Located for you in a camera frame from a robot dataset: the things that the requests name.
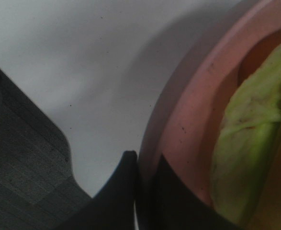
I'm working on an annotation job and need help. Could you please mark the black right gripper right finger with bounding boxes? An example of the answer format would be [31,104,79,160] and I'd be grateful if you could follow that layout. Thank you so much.
[137,157,239,230]

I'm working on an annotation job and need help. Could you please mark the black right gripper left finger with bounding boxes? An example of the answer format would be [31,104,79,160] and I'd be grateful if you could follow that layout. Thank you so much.
[55,151,138,230]

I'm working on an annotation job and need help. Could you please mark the pink round plate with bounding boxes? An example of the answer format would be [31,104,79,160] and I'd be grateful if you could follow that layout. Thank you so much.
[139,0,281,230]

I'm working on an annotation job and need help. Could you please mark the white bread sandwich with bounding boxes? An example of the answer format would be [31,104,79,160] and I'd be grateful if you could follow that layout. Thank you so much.
[210,43,281,228]

